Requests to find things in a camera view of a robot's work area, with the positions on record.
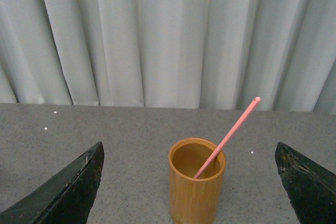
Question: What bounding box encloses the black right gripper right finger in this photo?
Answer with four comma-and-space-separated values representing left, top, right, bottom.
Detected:
275, 142, 335, 223

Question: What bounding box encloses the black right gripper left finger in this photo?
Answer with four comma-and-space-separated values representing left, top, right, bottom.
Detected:
1, 142, 104, 223

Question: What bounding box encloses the pink chopstick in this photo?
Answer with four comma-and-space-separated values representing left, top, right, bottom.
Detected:
193, 97, 261, 179

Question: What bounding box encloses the bamboo chopstick holder cup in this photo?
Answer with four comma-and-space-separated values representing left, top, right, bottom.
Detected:
168, 138, 226, 223

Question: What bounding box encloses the white pleated curtain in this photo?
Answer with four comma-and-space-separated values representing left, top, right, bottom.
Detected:
1, 0, 335, 114

